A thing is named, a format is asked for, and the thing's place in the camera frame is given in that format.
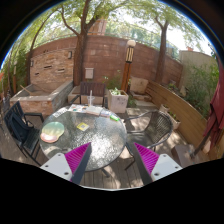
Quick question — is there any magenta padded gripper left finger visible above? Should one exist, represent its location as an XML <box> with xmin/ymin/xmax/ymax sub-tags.
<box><xmin>41</xmin><ymin>143</ymin><xmax>92</xmax><ymax>185</ymax></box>

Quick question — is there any yellow sticky note pad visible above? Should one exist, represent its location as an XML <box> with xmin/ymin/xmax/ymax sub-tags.
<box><xmin>77</xmin><ymin>122</ymin><xmax>89</xmax><ymax>131</ymax></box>

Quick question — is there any black metal chair left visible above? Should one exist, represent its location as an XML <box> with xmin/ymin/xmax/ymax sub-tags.
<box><xmin>4</xmin><ymin>101</ymin><xmax>44</xmax><ymax>165</ymax></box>

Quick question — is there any white wall box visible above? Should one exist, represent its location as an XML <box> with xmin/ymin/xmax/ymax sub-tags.
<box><xmin>85</xmin><ymin>68</ymin><xmax>94</xmax><ymax>79</ymax></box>

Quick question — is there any wooden garden lamp post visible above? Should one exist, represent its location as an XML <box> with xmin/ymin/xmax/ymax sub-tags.
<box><xmin>121</xmin><ymin>40</ymin><xmax>136</xmax><ymax>91</ymax></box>

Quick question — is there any wooden slat fence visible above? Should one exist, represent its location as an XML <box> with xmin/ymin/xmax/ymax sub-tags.
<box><xmin>146</xmin><ymin>81</ymin><xmax>207</xmax><ymax>147</ymax></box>

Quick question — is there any green small object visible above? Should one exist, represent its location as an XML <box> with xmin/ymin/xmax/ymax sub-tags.
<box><xmin>110</xmin><ymin>115</ymin><xmax>120</xmax><ymax>121</ymax></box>

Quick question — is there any open white book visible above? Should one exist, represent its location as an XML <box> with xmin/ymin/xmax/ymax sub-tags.
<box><xmin>86</xmin><ymin>106</ymin><xmax>103</xmax><ymax>116</ymax></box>

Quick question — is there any grey wicker chair right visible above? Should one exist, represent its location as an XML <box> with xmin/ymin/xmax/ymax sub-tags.
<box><xmin>124</xmin><ymin>109</ymin><xmax>174</xmax><ymax>171</ymax></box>

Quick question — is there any white square planter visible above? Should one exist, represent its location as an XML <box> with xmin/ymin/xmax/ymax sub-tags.
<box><xmin>108</xmin><ymin>89</ymin><xmax>129</xmax><ymax>113</ymax></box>

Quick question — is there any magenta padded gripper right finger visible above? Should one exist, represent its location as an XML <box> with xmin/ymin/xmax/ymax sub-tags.
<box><xmin>132</xmin><ymin>143</ymin><xmax>182</xmax><ymax>185</ymax></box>

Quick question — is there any round glass patio table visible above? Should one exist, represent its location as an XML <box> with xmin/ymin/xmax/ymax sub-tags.
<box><xmin>40</xmin><ymin>107</ymin><xmax>127</xmax><ymax>172</ymax></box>

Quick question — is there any dark wooden chair back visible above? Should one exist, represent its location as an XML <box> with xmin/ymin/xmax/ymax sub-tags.
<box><xmin>68</xmin><ymin>82</ymin><xmax>107</xmax><ymax>106</ymax></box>

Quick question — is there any large tree trunk centre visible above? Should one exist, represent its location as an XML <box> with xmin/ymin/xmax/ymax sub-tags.
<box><xmin>58</xmin><ymin>0</ymin><xmax>110</xmax><ymax>85</ymax></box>

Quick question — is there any pastel mouse pad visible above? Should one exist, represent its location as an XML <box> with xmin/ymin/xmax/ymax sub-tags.
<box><xmin>40</xmin><ymin>122</ymin><xmax>65</xmax><ymax>143</ymax></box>

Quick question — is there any clear plastic bottle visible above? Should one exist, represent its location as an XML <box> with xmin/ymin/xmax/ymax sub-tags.
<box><xmin>87</xmin><ymin>90</ymin><xmax>92</xmax><ymax>106</ymax></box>

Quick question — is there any tree trunk right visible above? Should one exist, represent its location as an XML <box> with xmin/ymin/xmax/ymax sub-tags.
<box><xmin>155</xmin><ymin>15</ymin><xmax>169</xmax><ymax>84</ymax></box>

